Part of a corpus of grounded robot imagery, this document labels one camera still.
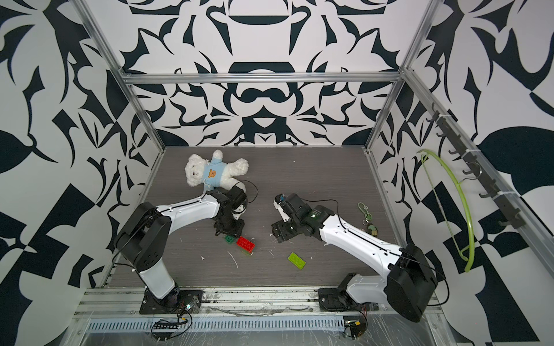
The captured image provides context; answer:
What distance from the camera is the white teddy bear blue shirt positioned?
3.28 feet

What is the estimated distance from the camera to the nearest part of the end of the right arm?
0.57m

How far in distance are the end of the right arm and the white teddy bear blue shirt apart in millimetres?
322

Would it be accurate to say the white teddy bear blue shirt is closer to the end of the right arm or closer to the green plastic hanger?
the end of the right arm
